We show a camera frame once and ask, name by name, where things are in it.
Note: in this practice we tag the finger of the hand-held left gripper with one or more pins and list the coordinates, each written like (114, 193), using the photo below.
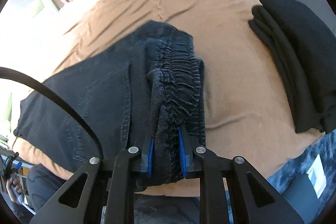
(18, 165)

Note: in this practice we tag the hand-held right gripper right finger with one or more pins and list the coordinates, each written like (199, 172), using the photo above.
(183, 158)

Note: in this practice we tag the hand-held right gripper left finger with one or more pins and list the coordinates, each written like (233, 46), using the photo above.
(150, 158)

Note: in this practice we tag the black pants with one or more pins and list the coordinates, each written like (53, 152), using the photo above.
(92, 98)

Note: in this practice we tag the person's left hand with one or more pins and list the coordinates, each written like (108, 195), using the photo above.
(15, 187)

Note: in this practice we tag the person's leg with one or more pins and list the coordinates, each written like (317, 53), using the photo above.
(42, 187)

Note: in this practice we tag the orange blanket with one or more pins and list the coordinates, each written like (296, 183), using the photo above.
(231, 69)

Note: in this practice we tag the grey fluffy rug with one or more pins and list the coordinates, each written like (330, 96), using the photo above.
(296, 161)

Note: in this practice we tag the white flat box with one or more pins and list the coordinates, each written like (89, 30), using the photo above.
(317, 176)

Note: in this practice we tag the folded black clothes stack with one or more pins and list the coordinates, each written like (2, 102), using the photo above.
(296, 56)

